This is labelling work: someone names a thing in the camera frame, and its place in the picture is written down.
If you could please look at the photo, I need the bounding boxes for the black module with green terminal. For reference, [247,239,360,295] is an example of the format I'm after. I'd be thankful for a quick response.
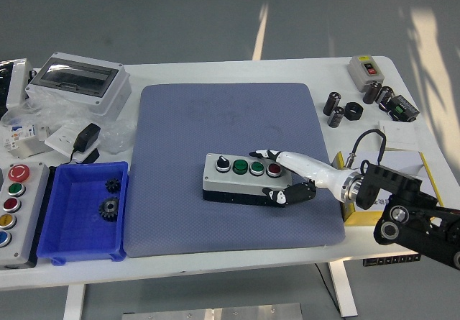
[386,95,420,122]

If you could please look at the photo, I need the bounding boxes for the grey-blue table mat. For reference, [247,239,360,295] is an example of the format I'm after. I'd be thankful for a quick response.
[126,82,346,259]

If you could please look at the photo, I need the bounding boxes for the black cable under table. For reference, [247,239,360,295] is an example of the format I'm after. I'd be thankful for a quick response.
[314,262,342,316]

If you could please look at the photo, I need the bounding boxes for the clear plastic bag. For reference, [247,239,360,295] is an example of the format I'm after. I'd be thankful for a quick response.
[0,93,136,155]

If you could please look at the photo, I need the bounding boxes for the white wall switch plate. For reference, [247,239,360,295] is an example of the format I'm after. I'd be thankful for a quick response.
[377,120,418,148]

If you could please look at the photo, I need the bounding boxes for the white enclosure with dark window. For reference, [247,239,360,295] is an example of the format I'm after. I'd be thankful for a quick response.
[0,58,37,111]

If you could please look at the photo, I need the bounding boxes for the blue plastic bin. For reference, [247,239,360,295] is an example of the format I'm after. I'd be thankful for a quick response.
[36,160,129,266]

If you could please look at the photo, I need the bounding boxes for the black hex nut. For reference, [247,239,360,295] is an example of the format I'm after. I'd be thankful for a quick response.
[344,101,364,122]

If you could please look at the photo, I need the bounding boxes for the white circuit breaker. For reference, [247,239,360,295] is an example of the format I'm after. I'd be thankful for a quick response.
[2,124,51,160]

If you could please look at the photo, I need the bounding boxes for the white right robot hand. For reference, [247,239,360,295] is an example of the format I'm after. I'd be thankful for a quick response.
[249,148,351,208]

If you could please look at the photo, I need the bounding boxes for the grey four-button control box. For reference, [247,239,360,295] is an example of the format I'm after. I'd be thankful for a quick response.
[201,152,294,206]

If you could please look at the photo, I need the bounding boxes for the black table control panel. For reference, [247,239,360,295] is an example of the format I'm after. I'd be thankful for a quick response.
[362,254,422,268]

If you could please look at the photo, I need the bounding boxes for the black cylindrical capacitor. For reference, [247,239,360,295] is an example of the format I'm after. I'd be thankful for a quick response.
[322,91,341,116]
[375,86,393,111]
[327,106,345,129]
[362,82,382,105]

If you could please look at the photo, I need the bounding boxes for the black power adapter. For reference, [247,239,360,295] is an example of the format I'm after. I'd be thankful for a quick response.
[68,122,101,163]

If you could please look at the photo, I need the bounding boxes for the large black bevel gear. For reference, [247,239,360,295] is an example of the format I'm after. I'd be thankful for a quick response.
[98,196,121,223]

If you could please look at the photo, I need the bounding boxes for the grey metal base plate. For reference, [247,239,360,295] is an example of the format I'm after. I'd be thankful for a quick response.
[121,302,303,320]

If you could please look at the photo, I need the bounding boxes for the grey enclosure with clear lid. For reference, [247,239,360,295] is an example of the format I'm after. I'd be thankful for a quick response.
[24,51,132,119]

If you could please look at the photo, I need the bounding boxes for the white table leg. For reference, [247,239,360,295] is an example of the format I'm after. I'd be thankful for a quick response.
[327,259,359,318]
[63,283,87,320]

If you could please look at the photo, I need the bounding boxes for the grey five-button control box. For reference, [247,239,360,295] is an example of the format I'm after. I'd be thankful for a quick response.
[0,161,55,271]

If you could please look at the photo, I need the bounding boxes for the yellow and white cardboard box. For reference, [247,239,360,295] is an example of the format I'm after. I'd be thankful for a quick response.
[333,149,445,224]

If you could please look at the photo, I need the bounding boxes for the grey red-black push-button switch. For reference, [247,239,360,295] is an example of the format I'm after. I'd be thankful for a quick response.
[347,55,385,93]

